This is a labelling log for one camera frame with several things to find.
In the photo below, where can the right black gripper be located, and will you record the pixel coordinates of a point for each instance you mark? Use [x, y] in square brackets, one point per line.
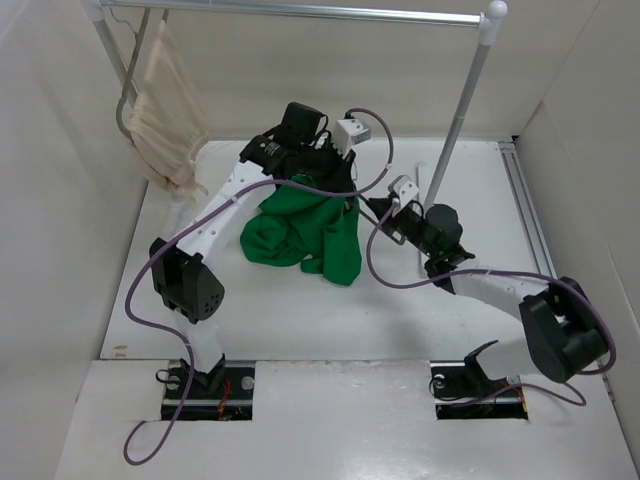
[380, 206]

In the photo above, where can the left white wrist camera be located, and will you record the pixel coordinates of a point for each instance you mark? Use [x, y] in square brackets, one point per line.
[347, 133]

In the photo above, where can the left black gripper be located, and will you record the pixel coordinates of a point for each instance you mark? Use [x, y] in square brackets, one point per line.
[341, 177]

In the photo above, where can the beige hanging garment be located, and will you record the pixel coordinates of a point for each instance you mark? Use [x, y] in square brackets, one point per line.
[168, 123]

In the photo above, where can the green t shirt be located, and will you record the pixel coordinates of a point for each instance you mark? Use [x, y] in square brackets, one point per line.
[318, 233]

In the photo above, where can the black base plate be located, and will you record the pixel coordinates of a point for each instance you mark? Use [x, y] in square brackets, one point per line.
[231, 399]
[461, 394]

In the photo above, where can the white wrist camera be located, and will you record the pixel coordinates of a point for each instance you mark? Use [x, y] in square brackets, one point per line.
[347, 133]
[404, 189]

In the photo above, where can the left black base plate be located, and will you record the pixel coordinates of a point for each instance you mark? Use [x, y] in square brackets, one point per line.
[231, 399]

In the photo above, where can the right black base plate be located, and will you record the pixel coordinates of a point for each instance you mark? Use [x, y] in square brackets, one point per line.
[461, 394]

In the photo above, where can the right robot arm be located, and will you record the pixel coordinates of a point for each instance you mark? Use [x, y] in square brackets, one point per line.
[564, 335]

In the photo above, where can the aluminium rail on table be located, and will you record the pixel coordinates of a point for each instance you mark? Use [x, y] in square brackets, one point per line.
[526, 209]

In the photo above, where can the metal clothes rack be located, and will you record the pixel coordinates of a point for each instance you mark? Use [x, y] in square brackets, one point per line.
[488, 24]

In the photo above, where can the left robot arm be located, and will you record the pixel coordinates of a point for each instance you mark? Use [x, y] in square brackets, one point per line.
[183, 271]

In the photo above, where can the grey clothes hanger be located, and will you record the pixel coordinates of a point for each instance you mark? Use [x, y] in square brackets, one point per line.
[365, 211]

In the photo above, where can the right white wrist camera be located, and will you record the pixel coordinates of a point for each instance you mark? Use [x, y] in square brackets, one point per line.
[404, 189]

